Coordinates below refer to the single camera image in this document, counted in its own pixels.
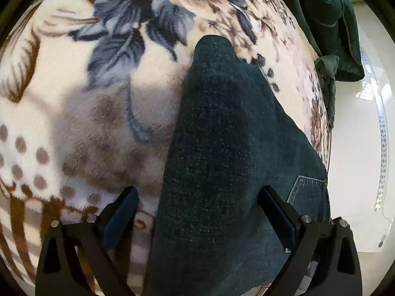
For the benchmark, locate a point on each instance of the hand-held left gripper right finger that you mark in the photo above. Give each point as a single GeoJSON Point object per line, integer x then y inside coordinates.
{"type": "Point", "coordinates": [276, 219]}

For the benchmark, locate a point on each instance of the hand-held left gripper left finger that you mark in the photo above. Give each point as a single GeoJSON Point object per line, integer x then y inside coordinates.
{"type": "Point", "coordinates": [118, 219]}

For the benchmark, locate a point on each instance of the dark blue jeans pants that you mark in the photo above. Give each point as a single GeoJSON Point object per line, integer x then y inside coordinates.
{"type": "Point", "coordinates": [222, 160]}

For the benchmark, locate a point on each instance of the white bed headboard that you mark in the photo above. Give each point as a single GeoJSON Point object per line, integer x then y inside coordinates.
{"type": "Point", "coordinates": [355, 160]}

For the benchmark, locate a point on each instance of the small teal cloth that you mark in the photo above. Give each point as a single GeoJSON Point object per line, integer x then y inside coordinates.
{"type": "Point", "coordinates": [327, 92]}

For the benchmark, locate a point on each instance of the floral checked bed blanket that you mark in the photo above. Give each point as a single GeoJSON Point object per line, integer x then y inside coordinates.
{"type": "Point", "coordinates": [92, 83]}

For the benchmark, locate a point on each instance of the dark teal quilt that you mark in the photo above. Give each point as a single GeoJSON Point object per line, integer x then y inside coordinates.
{"type": "Point", "coordinates": [327, 21]}

